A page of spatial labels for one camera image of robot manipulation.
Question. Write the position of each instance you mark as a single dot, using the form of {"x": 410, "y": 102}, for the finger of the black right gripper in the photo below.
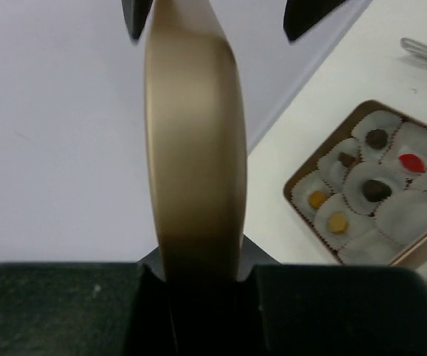
{"x": 302, "y": 15}
{"x": 135, "y": 14}

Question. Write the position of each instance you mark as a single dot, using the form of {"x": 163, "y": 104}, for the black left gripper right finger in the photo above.
{"x": 328, "y": 310}

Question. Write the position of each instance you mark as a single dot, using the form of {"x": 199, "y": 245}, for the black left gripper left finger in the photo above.
{"x": 83, "y": 309}

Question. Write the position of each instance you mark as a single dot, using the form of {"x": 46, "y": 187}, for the ridged gold round chocolate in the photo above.
{"x": 317, "y": 198}

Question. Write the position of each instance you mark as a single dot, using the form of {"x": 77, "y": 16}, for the metal serving tongs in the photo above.
{"x": 415, "y": 48}

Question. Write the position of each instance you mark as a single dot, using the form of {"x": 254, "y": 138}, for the gold square tin lid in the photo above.
{"x": 196, "y": 142}

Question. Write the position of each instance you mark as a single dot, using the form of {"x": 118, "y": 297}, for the dark fluted round chocolate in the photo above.
{"x": 376, "y": 139}

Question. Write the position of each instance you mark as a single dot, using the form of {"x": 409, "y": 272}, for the dark strawberry chocolate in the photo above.
{"x": 375, "y": 190}

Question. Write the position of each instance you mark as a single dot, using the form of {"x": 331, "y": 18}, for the red lips chocolate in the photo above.
{"x": 412, "y": 163}

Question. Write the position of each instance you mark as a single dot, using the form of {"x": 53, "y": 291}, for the tan shell chocolate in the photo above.
{"x": 337, "y": 223}

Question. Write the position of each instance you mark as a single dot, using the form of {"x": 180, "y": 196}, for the gold square tin box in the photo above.
{"x": 391, "y": 232}

